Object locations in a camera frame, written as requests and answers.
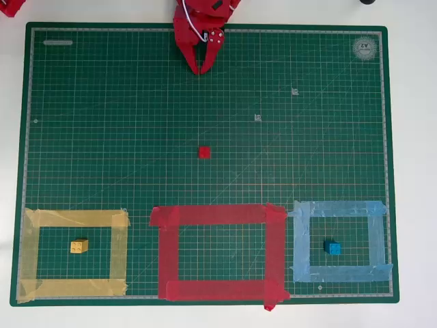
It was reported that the yellow tape square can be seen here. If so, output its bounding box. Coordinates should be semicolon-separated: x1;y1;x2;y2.
16;207;131;304

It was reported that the red tape square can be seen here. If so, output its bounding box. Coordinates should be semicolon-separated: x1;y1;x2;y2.
149;202;291;312

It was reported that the blue tape square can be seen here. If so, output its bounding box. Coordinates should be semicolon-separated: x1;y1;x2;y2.
287;200;394;284

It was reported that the yellow toy brick cube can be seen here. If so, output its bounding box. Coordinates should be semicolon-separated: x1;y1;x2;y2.
70;238;89;254

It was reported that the blue toy brick cube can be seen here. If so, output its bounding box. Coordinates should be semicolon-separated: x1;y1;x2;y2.
323;239;342;256

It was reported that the green cutting mat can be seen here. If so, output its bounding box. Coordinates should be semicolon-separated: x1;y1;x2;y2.
9;22;400;308

